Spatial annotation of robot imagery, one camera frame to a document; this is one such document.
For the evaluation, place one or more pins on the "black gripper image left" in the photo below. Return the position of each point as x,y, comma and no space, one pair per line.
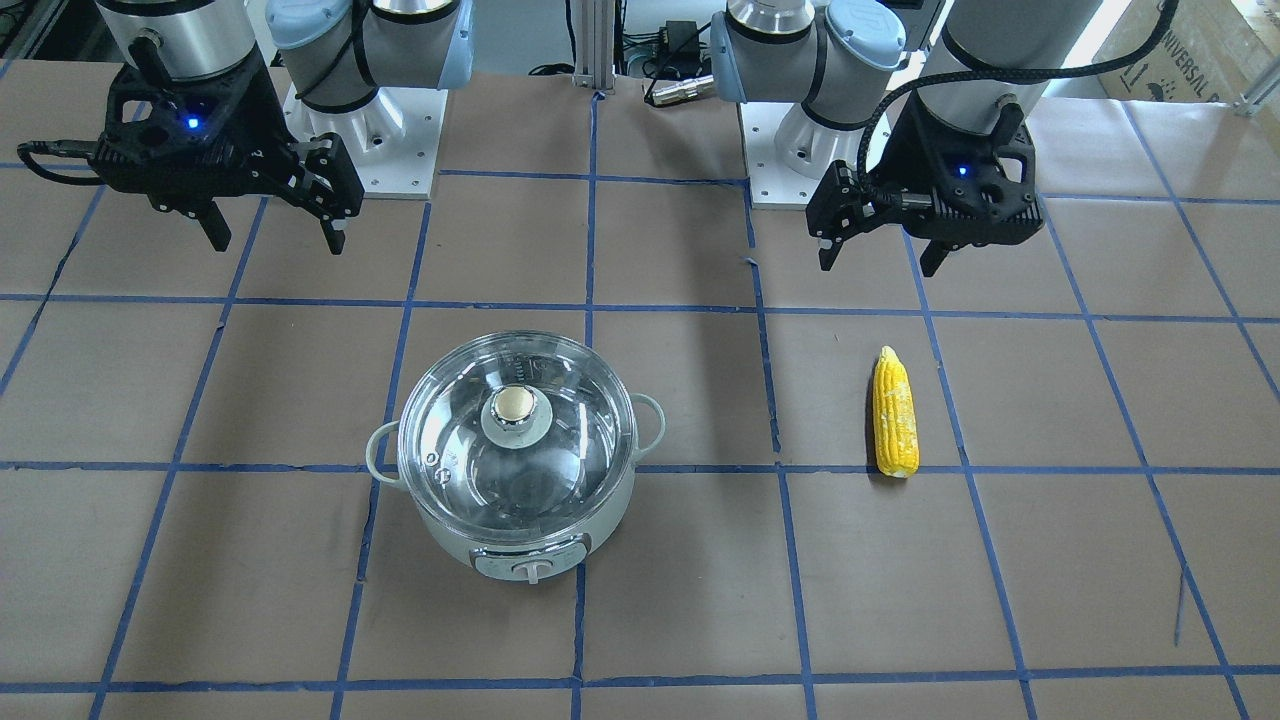
262,116

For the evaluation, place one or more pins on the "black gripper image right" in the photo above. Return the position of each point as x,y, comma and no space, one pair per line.
908,150

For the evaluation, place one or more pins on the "yellow corn cob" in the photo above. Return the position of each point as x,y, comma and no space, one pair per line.
896,441

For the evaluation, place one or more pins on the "glass pot lid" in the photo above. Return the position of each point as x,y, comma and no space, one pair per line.
516,436

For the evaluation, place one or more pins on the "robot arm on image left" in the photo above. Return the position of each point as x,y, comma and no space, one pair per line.
339,53

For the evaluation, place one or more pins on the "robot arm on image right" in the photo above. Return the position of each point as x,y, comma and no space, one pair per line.
836,58

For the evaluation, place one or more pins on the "white electric cooking pot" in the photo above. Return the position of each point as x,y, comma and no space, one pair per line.
544,557

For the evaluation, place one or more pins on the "black power adapter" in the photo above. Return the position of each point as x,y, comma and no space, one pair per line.
679,39

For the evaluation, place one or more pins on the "cardboard box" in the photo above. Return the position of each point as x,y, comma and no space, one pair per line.
1212,52

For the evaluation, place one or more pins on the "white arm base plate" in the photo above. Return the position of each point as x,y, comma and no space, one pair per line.
393,141
780,160

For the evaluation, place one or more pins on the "aluminium frame post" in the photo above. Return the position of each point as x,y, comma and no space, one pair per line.
593,24

